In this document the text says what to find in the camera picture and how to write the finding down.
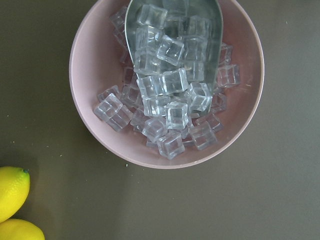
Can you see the pink bowl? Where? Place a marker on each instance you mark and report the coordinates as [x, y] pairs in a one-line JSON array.
[[94, 66]]

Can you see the clear ice cube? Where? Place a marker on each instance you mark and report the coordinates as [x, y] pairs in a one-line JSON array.
[[152, 15], [148, 38], [203, 136], [174, 81], [170, 50], [150, 86], [155, 128], [113, 112], [200, 95], [176, 115], [228, 76], [170, 145]]

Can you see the metal ice scoop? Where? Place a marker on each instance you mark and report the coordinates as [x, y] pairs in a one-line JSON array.
[[199, 25]]

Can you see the yellow lemon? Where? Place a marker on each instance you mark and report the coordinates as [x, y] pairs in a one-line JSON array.
[[18, 229], [14, 190]]

